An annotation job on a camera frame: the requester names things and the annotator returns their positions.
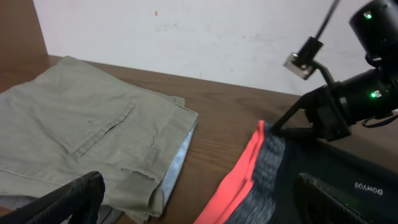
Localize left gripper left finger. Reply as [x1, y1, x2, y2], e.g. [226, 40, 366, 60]
[1, 171, 105, 224]

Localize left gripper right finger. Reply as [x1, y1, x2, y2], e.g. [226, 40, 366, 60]
[294, 173, 373, 224]

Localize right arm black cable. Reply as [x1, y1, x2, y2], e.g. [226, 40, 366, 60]
[313, 0, 341, 40]

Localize folded khaki trousers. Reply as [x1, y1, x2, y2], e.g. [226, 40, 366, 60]
[1, 57, 198, 223]

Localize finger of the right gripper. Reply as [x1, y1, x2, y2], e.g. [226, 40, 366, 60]
[272, 90, 317, 138]

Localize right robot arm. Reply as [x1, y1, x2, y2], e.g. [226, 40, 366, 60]
[272, 0, 397, 141]

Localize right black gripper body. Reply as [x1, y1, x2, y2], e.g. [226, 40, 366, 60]
[303, 68, 397, 141]

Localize black leggings red waistband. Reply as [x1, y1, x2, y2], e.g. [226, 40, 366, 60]
[196, 120, 397, 224]

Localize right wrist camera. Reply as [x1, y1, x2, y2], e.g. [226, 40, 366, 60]
[284, 37, 323, 80]

